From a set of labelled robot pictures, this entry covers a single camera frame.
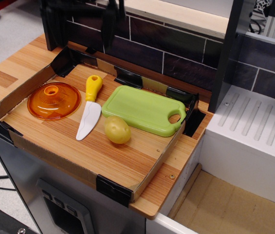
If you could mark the dark grey vertical post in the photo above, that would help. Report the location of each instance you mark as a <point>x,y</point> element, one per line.
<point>237,27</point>

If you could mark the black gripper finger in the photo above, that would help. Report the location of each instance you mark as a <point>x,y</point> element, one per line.
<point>113,14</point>
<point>53,20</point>

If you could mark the green plastic cutting board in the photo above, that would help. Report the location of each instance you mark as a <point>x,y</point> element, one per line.
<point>145,110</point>

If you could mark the cardboard fence with black tape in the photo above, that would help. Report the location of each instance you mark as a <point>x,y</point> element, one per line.
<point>148,165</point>

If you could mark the silver toy oven front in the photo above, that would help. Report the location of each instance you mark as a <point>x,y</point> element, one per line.
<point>59,204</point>

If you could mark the white toy sink drainboard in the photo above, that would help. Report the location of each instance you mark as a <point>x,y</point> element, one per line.
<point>239,142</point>

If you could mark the yellow handled white toy knife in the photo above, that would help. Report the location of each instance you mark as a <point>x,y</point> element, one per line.
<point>92,110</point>

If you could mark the yellow toy potato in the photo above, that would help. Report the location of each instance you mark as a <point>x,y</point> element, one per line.
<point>117,130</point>

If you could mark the orange transparent pot lid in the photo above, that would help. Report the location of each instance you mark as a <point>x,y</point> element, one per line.
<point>53,101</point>

